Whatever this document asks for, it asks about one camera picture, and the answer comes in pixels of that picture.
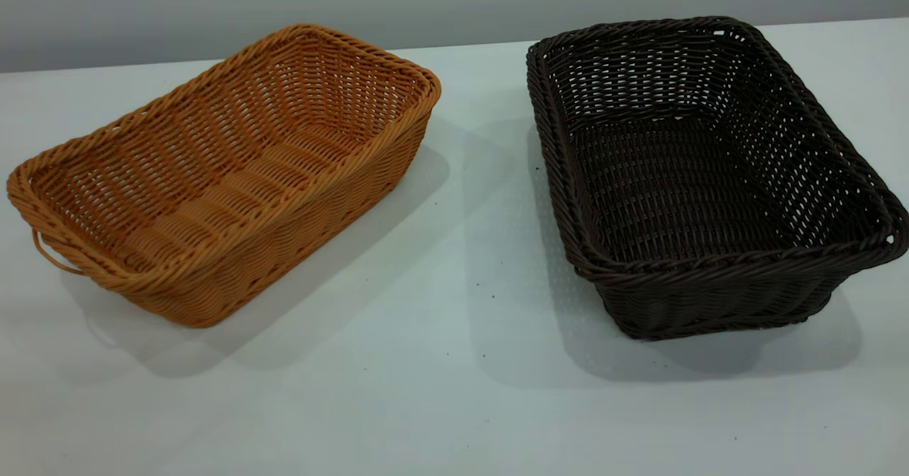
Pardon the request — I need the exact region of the dark brown wicker basket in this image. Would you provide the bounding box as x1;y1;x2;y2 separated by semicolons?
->
526;16;909;342

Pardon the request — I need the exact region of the light brown wicker basket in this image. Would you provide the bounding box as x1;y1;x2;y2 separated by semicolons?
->
6;23;442;329

